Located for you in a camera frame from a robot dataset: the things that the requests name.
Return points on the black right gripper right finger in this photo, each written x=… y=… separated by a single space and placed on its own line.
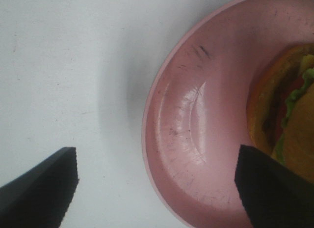
x=272 y=196

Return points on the burger with lettuce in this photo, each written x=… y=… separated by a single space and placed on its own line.
x=280 y=111

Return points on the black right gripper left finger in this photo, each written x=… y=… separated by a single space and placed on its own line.
x=40 y=197

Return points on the pink round plate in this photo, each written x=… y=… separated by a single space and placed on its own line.
x=195 y=116

